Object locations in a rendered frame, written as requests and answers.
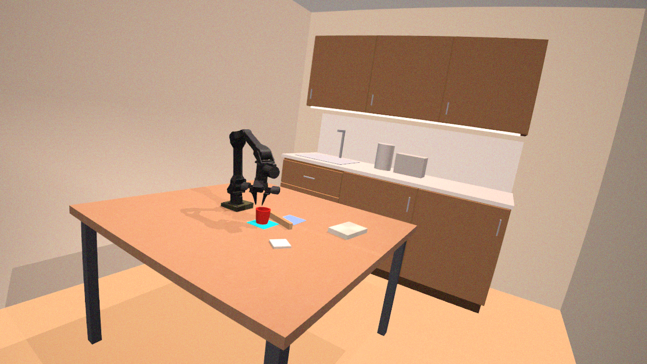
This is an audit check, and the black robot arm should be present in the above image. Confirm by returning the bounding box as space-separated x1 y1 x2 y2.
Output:
227 129 280 206

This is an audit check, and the white flat block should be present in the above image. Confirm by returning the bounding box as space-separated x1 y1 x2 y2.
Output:
269 239 291 249

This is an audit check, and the red cup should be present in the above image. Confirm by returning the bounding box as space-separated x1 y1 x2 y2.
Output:
256 207 270 225

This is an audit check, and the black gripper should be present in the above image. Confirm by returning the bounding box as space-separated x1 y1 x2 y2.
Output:
240 174 280 206

